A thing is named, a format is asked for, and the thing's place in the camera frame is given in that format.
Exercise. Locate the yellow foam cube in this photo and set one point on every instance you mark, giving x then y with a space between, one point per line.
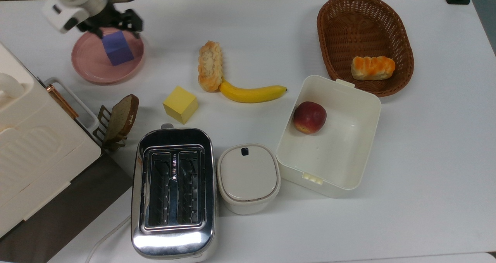
179 104

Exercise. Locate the pink plastic plate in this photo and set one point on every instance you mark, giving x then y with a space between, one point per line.
91 63

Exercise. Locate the orange bread roll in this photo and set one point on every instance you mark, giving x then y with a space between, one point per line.
372 67

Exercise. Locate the purple foam cube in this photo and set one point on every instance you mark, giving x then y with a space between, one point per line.
118 48

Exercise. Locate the yellow banana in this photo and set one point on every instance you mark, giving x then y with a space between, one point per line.
252 94

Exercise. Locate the cream chrome toaster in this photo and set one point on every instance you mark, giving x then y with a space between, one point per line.
174 239

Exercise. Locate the brown bread slice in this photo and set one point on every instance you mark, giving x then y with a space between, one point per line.
123 117

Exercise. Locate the cream toy cabinet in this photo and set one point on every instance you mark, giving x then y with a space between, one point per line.
35 146

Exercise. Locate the white open plastic box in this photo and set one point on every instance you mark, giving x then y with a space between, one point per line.
341 150

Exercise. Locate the long braided pastry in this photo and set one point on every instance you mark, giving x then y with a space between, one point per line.
210 67

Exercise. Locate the red apple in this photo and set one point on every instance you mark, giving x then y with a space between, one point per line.
309 117

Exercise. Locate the brown wicker basket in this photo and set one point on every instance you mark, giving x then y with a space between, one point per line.
364 26

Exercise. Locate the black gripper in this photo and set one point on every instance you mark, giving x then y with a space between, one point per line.
106 19

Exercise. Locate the small cream lidded bin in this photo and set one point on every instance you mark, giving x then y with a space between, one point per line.
248 177

